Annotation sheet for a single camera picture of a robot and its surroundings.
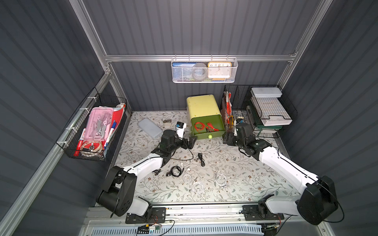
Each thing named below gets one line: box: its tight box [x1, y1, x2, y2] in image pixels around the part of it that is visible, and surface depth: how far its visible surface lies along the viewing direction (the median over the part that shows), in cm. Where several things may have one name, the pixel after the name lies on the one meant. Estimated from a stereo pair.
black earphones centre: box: [196, 152, 205, 167], surface depth 95 cm
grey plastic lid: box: [137, 118, 163, 140], surface depth 112 cm
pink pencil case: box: [84, 106, 114, 142], surface depth 74 cm
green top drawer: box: [190, 115, 226, 140], surface depth 93 cm
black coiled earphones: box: [165, 165, 185, 177], surface depth 90 cm
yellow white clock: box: [207, 61, 233, 81], surface depth 90 cm
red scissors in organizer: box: [225, 90, 232, 125], surface depth 114 cm
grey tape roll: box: [191, 62, 208, 81], surface depth 90 cm
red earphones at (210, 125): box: [206, 122, 220, 132], surface depth 93 cm
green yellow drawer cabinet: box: [186, 94, 226, 141], surface depth 94 cm
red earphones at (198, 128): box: [193, 121, 205, 134], surface depth 93 cm
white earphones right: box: [213, 171, 227, 189], surface depth 87 cm
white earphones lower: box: [192, 181, 204, 193], surface depth 84 cm
